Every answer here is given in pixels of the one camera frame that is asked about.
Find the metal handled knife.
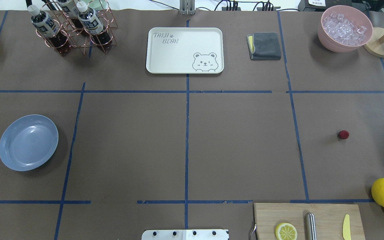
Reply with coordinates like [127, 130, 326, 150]
[305, 212, 317, 240]

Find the tea bottle front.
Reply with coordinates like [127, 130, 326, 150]
[27, 5, 71, 56]

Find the copper wire bottle rack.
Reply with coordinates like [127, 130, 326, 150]
[36, 0, 118, 54]

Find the white bear tray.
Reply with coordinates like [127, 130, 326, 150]
[145, 27, 224, 74]

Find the tea bottle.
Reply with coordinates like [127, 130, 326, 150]
[57, 0, 84, 29]
[27, 5, 71, 56]
[76, 1, 112, 52]

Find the lemon half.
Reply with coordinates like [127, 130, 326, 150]
[274, 222, 298, 240]

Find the blue plate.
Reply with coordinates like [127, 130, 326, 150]
[0, 114, 59, 171]

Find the red strawberry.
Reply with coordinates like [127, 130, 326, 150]
[337, 130, 350, 140]

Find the tea bottle back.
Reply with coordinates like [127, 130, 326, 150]
[57, 0, 84, 29]

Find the white camera post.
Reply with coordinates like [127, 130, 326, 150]
[141, 229, 230, 240]

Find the tea bottle middle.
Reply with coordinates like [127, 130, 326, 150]
[76, 1, 112, 52]

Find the aluminium frame post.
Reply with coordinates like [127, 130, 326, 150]
[179, 0, 196, 15]

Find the yellow plastic knife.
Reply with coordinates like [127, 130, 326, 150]
[342, 214, 351, 240]

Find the green bowl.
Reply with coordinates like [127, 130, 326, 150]
[87, 0, 110, 11]

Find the wooden cutting board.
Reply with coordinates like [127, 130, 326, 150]
[253, 203, 366, 240]

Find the pink bowl of ice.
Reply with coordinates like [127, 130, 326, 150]
[318, 5, 373, 53]

